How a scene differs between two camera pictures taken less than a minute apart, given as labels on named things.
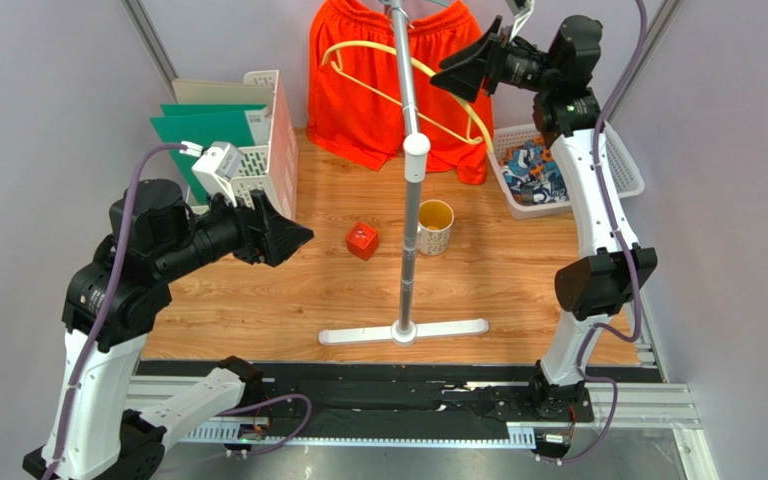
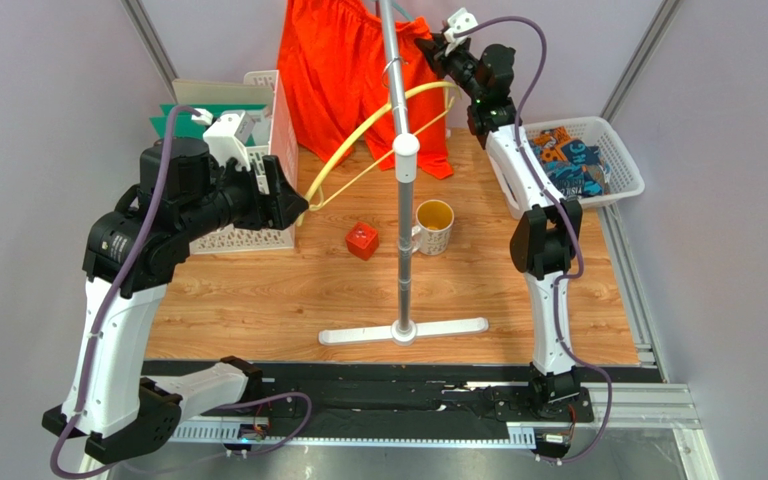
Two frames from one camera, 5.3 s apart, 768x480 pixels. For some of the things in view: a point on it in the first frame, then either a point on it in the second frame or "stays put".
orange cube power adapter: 362,240 stays put
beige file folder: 222,92 stays put
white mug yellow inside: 434,224 stays put
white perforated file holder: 273,169 stays put
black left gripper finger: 282,237 -> 284,204
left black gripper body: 228,230 -> 247,207
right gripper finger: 463,74 -> 438,58
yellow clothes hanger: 464,136 -> 315,198
